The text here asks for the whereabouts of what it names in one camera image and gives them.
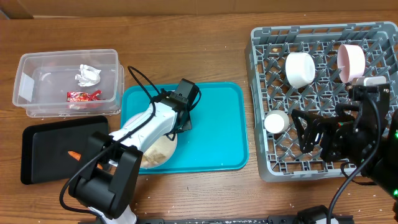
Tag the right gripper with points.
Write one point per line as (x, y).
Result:
(343, 135)

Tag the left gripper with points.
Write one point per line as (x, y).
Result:
(187, 125)

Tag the small white cup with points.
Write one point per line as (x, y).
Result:
(276, 122)

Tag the white saucer bowl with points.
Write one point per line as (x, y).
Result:
(300, 69)

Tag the pink white bowl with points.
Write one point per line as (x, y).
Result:
(351, 62)

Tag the white plate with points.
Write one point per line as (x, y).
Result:
(161, 149)

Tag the white napkin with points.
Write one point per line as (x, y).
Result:
(89, 76)

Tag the red snack wrapper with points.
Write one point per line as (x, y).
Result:
(78, 96)

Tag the orange carrot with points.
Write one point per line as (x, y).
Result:
(77, 156)

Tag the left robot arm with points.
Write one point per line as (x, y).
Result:
(109, 167)

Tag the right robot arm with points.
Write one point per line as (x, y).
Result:
(387, 181)

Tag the grey dishwasher rack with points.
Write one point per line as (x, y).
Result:
(279, 158)

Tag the teal serving tray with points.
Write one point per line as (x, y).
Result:
(218, 139)

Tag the clear plastic bin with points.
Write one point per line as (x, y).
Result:
(43, 80)

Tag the black tray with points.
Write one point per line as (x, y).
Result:
(45, 148)

